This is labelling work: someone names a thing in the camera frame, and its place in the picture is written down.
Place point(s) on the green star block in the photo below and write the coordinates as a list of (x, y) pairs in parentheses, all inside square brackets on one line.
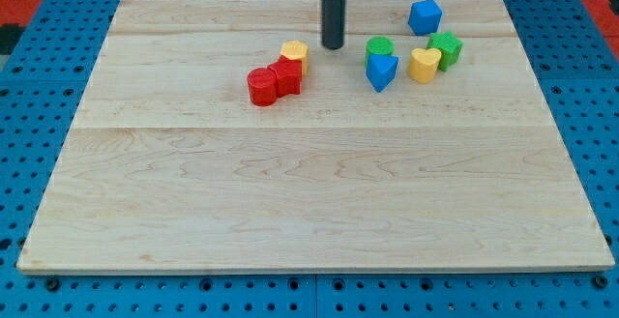
[(449, 45)]

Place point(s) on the light wooden board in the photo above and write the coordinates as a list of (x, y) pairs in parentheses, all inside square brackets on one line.
[(168, 167)]

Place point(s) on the yellow heart block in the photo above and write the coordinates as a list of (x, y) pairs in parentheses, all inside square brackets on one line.
[(423, 64)]

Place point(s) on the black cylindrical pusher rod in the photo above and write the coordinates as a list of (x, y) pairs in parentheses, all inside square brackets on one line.
[(332, 23)]

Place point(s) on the red star block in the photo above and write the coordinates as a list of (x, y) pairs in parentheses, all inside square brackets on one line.
[(288, 76)]

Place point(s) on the blue cube block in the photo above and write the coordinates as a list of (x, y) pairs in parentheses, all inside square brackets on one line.
[(425, 17)]

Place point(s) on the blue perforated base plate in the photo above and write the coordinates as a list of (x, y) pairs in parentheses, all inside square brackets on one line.
[(41, 85)]

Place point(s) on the blue triangle block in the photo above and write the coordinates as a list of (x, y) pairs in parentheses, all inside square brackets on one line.
[(381, 70)]

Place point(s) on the green cylinder block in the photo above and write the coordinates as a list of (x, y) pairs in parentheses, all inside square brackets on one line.
[(379, 45)]

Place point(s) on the yellow hexagon block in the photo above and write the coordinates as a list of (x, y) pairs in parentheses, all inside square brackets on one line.
[(296, 50)]

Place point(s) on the red cylinder block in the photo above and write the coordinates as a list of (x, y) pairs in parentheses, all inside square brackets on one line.
[(262, 85)]

